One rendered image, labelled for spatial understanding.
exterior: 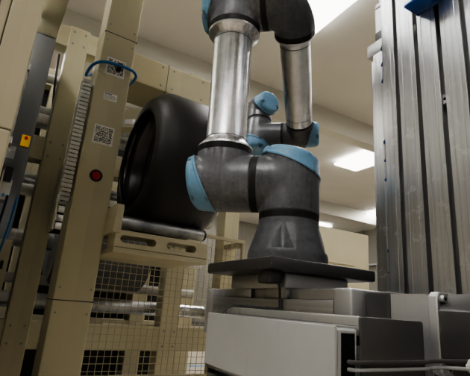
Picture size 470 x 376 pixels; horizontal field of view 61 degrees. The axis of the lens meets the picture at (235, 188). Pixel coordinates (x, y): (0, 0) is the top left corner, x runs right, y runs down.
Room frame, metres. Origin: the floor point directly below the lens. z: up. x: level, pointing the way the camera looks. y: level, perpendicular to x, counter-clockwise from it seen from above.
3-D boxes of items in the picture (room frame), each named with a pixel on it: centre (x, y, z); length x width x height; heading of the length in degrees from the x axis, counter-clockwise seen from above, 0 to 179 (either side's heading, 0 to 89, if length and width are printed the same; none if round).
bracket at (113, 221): (1.51, 0.48, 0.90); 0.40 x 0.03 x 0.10; 31
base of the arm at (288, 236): (0.76, -0.11, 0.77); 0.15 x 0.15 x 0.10
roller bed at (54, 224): (1.82, 0.72, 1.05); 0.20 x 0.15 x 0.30; 121
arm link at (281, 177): (0.77, -0.10, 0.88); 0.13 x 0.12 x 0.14; 77
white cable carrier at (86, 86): (1.39, 0.60, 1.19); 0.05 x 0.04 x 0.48; 31
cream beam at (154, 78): (1.93, 0.38, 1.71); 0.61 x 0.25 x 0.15; 121
